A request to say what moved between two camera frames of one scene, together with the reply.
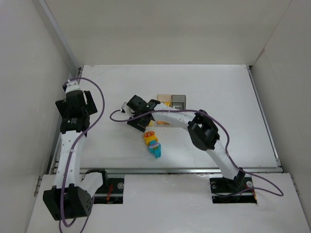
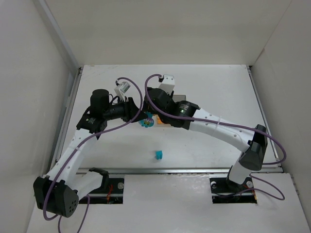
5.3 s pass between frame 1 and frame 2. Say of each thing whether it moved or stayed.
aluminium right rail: stayed
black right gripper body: moved
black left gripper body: moved
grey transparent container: stayed
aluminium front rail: stayed
